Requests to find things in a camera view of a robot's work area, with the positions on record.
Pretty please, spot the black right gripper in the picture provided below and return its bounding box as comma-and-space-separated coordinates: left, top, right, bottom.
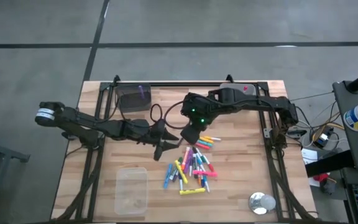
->
180, 102, 213, 145

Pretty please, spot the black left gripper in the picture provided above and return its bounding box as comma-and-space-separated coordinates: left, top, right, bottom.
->
134, 118, 183, 162

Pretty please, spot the yellow highlighter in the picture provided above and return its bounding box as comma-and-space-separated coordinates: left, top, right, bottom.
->
174, 159, 189, 185
179, 187, 206, 196

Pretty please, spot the pink highlighter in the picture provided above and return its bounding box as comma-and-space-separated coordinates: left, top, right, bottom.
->
193, 169, 219, 178

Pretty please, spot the orange-pink marker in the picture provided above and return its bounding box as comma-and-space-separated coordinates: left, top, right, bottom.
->
181, 146, 191, 170

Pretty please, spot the purple marker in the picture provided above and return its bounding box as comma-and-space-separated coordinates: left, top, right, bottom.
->
183, 148, 195, 174

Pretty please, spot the thin white teal-capped marker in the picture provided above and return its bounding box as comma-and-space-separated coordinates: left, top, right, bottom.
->
194, 148, 207, 172

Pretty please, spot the dark green-capped marker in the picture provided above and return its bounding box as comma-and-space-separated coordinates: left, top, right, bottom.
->
192, 156, 199, 180

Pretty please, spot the white green-capped marker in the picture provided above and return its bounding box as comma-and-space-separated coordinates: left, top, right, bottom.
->
169, 157, 183, 182

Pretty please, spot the light blue highlighter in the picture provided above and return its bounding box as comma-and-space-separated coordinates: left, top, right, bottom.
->
162, 162, 174, 190

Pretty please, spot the thin white red-capped marker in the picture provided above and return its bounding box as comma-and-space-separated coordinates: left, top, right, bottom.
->
196, 147, 214, 172

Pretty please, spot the thin white light-blue marker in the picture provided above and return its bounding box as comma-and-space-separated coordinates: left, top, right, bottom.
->
202, 174, 211, 194

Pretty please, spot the dark grey plastic bin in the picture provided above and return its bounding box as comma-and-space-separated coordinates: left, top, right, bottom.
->
113, 83, 152, 114

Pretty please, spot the clear plastic container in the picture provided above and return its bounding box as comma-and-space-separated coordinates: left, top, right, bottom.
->
114, 167, 149, 216

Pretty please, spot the light grey plastic bin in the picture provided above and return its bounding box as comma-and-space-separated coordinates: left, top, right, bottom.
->
219, 82, 258, 98

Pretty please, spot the shiny metal cup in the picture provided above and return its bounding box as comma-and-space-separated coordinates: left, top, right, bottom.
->
248, 191, 277, 216

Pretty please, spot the white paper sheet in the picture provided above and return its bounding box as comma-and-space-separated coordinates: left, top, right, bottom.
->
301, 148, 319, 166

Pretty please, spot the small power adapter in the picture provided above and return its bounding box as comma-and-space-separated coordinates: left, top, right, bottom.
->
311, 132, 331, 149

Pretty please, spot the small red object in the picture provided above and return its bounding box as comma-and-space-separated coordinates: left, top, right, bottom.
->
313, 172, 331, 184

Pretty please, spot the black flat bar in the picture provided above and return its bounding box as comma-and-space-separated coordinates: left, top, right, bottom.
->
305, 149, 356, 178

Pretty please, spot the dark grey equipment cart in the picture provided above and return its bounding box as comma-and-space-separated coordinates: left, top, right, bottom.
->
333, 80, 358, 175

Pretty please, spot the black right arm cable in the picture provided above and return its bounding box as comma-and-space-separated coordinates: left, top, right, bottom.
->
163, 101, 192, 130

